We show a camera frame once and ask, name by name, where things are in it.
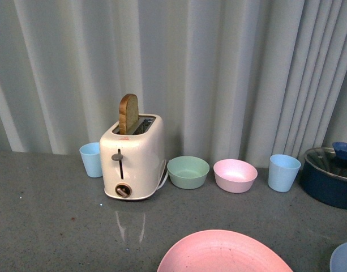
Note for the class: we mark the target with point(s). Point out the pink plate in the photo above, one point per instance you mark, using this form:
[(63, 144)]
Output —
[(221, 250)]

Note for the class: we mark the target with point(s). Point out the light blue plate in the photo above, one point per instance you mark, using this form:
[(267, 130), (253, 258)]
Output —
[(338, 260)]

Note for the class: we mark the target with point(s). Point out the green bowl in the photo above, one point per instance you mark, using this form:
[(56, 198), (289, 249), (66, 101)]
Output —
[(188, 172)]

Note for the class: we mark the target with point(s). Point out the cream white toaster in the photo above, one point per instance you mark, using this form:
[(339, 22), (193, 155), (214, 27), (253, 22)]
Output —
[(134, 165)]

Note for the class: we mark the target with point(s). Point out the brown bread slice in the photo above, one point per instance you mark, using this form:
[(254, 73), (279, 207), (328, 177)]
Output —
[(128, 113)]

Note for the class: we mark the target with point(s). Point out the pink bowl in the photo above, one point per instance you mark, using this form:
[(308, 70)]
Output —
[(234, 176)]

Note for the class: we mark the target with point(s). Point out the light blue cup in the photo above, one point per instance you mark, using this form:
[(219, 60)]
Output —
[(90, 154), (283, 170)]

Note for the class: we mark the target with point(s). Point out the grey curtain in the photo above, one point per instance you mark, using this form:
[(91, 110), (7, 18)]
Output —
[(230, 79)]

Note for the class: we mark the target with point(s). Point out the glass pot lid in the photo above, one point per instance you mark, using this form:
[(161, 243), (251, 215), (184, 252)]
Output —
[(330, 161)]

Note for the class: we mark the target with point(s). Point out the dark blue saucepan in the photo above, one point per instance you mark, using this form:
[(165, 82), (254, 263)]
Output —
[(329, 190)]

